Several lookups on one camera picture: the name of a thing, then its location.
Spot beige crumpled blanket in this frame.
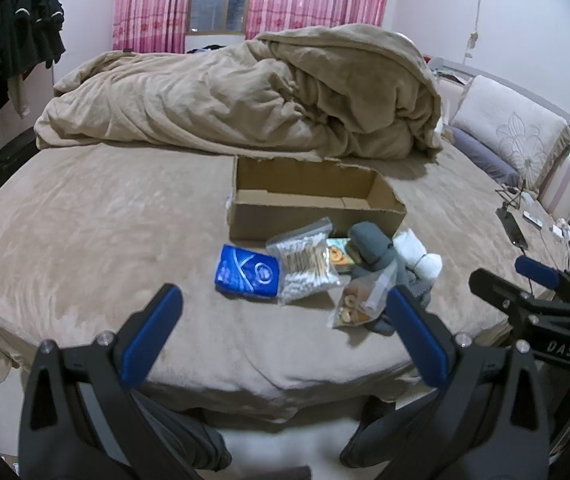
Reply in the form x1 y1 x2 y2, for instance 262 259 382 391
35 23 444 160

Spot person's leg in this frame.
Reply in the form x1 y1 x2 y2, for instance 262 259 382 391
340 396 418 468
132 389 233 473

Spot person's right leg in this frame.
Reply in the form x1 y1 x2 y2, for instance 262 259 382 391
340 396 418 468

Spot clear bag of dried snacks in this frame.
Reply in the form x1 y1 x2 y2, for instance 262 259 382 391
332 260 398 330

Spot black bag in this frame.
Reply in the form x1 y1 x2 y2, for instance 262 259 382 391
0 127 40 193

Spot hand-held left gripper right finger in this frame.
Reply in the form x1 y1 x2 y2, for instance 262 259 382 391
380 285 550 480

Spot white socks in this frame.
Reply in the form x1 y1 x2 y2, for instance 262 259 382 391
393 228 443 282

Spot white floral pillow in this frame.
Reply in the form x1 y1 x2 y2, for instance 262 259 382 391
451 75 570 192

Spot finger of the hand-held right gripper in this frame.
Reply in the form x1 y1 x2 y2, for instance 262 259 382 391
515 255 570 292
469 268 536 317

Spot pink striped white cushion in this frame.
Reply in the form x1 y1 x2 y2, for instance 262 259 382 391
539 151 570 218

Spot bed with beige sheet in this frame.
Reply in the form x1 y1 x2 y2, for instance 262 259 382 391
0 50 570 422

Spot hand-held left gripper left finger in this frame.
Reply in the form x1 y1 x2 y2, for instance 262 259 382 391
19 284 200 480

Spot person's left leg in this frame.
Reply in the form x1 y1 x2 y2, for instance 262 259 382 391
132 389 233 473

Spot cardboard box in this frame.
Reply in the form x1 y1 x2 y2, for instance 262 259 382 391
228 155 406 242

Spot black hanging clothes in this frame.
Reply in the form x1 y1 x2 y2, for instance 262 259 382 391
0 0 66 148

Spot clear bag of cotton swabs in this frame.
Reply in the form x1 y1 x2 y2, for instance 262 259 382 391
266 217 343 306

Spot wall cable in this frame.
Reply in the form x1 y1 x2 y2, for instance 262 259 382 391
464 0 486 61

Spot grey bed headboard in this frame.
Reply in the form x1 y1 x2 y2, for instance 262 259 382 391
427 56 570 147

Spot blue tissue packet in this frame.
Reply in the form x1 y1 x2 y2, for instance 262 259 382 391
213 244 282 301

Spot black phone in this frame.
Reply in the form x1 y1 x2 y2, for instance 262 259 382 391
496 207 529 249

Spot grey purple pillow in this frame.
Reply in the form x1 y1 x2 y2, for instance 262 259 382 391
446 126 522 187

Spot small colourful printed packet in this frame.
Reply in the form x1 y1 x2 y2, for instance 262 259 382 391
326 238 360 275

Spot grey socks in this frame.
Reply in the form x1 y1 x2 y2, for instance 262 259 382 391
347 221 436 336

